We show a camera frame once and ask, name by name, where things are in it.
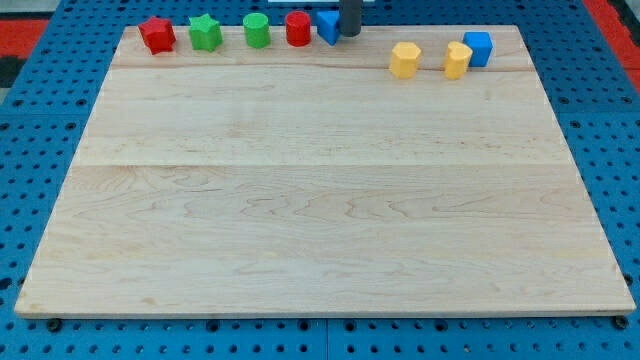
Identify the yellow hexagon block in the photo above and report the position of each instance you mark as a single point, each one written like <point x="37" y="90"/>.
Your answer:
<point x="405" y="58"/>

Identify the light wooden board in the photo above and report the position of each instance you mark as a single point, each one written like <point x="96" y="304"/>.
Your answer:
<point x="311" y="182"/>

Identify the green star block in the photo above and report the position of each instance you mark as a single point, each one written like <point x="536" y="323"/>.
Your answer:
<point x="205" y="33"/>

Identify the blue triangular block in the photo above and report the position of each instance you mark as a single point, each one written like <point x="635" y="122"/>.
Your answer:
<point x="327" y="24"/>

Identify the red star block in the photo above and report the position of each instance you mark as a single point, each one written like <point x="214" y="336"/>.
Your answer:
<point x="157" y="34"/>

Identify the red cylinder block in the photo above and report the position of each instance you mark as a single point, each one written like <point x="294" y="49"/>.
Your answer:
<point x="298" y="28"/>

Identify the blue cube block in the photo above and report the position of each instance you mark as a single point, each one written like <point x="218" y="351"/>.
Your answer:
<point x="481" y="45"/>

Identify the green cylinder block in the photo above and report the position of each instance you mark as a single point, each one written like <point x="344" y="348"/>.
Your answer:
<point x="257" y="30"/>

